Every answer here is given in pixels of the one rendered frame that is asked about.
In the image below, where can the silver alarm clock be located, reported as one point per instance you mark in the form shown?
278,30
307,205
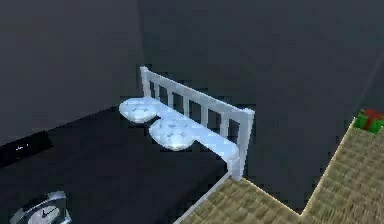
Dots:
43,210

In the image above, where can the green box with red ribbon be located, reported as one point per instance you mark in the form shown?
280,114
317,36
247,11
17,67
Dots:
368,120

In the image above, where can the pale blue pillow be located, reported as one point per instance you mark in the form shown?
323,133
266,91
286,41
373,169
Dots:
173,131
138,109

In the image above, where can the white bed with black cover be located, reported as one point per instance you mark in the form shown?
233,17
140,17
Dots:
110,173

